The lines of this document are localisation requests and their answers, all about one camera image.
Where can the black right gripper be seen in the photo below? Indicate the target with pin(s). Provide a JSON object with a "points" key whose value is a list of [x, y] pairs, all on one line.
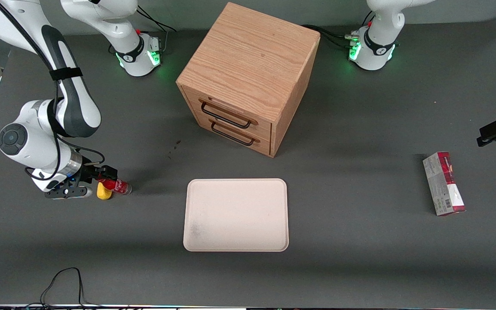
{"points": [[89, 171]]}

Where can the red coke bottle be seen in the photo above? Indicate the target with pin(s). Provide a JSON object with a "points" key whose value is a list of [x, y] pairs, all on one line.
{"points": [[119, 186]]}

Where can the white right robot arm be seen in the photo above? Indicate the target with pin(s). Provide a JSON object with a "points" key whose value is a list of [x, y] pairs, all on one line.
{"points": [[75, 107]]}

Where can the beige plastic tray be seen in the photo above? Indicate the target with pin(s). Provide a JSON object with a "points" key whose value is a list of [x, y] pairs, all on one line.
{"points": [[236, 215]]}

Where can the yellow lemon toy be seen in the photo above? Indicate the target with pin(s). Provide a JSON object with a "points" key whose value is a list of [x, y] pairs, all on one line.
{"points": [[103, 193]]}

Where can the red and grey carton box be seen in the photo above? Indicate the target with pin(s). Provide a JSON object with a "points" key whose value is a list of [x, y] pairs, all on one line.
{"points": [[444, 185]]}

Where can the wooden drawer front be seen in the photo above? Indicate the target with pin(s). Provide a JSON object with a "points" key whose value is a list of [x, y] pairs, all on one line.
{"points": [[239, 113], [248, 142]]}

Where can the dark grey table mat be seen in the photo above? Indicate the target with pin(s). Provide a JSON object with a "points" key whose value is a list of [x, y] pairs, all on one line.
{"points": [[360, 258]]}

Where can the wooden drawer cabinet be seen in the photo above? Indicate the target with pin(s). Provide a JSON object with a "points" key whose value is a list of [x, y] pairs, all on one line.
{"points": [[252, 60]]}

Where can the grey wrist camera bar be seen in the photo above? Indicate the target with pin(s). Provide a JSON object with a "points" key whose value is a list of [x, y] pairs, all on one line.
{"points": [[69, 192]]}

